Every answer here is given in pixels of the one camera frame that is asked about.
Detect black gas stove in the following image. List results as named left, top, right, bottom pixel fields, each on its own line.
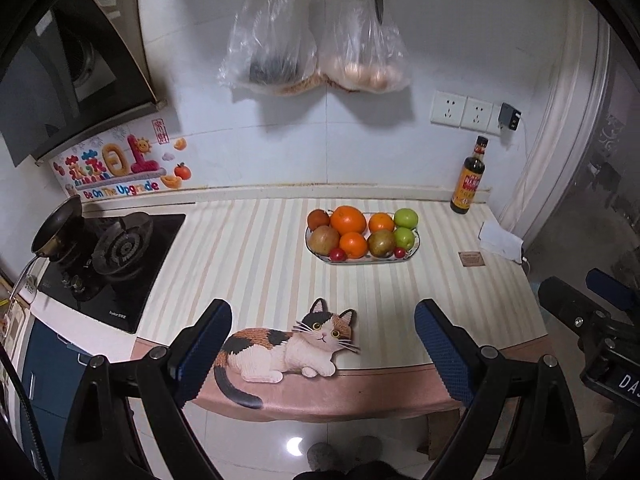
left=38, top=211, right=186, bottom=334

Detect dark red-orange tangerine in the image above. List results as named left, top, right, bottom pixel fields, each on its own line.
left=307, top=209, right=331, bottom=232

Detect small orange back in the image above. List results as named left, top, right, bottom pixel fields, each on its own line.
left=368, top=212, right=396, bottom=233

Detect colourful wall sticker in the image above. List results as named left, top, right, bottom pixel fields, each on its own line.
left=48, top=115, right=198, bottom=203

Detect white double wall socket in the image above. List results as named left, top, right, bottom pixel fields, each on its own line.
left=431, top=91, right=500, bottom=136

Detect soy sauce bottle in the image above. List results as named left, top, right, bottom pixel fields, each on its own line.
left=449, top=136, right=488, bottom=214

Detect brown apple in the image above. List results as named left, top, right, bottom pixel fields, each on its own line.
left=368, top=230, right=396, bottom=258
left=308, top=226, right=341, bottom=257

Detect green apple back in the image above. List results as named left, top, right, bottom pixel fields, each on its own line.
left=394, top=208, right=419, bottom=230

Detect small orange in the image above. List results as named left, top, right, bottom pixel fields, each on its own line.
left=368, top=212, right=396, bottom=233
left=340, top=232, right=369, bottom=259

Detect green apple front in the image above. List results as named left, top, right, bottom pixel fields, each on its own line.
left=394, top=226, right=416, bottom=252

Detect small brown card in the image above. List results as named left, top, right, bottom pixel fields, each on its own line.
left=458, top=252, right=485, bottom=268

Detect black plug adapter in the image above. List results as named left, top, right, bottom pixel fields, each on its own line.
left=498, top=103, right=522, bottom=131

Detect white folded paper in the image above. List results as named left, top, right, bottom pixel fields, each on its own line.
left=478, top=221, right=523, bottom=264

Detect oval floral ceramic plate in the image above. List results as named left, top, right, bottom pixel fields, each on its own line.
left=305, top=209, right=420, bottom=264

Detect blue cabinet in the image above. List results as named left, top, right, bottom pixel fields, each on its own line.
left=22, top=320, right=91, bottom=479

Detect white charger cable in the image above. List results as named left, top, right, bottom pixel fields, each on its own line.
left=516, top=119, right=533, bottom=266

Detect green apple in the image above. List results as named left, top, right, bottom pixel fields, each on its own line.
left=394, top=208, right=419, bottom=230
left=394, top=226, right=416, bottom=252

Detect plastic bag with eggs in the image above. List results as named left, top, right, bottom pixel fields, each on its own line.
left=318, top=0, right=411, bottom=94

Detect black range hood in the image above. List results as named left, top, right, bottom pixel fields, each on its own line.
left=1, top=0, right=160, bottom=166

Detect small black frying pan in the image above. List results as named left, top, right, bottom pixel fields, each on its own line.
left=8, top=195, right=84, bottom=304

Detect large orange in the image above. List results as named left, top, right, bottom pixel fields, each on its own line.
left=330, top=205, right=368, bottom=235

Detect plastic bag dark contents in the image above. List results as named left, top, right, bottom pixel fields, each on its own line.
left=218, top=0, right=322, bottom=96

